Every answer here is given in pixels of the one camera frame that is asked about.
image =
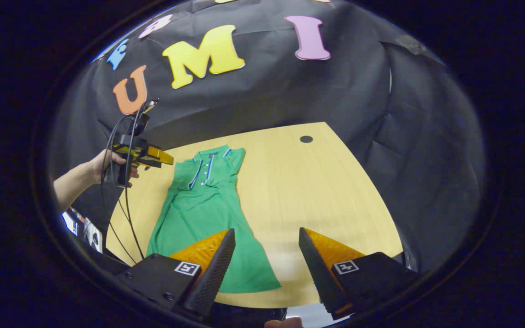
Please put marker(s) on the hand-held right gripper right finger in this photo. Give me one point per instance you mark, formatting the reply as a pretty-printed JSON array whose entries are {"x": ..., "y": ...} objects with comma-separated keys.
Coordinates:
[{"x": 319, "y": 273}]

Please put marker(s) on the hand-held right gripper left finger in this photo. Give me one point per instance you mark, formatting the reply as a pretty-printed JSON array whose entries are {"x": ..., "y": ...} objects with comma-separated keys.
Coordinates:
[{"x": 214, "y": 273}]

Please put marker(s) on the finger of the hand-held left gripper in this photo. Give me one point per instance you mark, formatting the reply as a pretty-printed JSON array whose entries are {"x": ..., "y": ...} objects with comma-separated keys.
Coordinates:
[
  {"x": 161, "y": 156},
  {"x": 151, "y": 163}
]

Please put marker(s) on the green T-shirt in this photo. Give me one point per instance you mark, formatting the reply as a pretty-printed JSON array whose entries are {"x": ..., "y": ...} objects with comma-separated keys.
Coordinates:
[{"x": 203, "y": 214}]

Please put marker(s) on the white printed object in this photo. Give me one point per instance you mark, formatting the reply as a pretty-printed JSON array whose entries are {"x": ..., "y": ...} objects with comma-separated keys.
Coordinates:
[{"x": 91, "y": 234}]

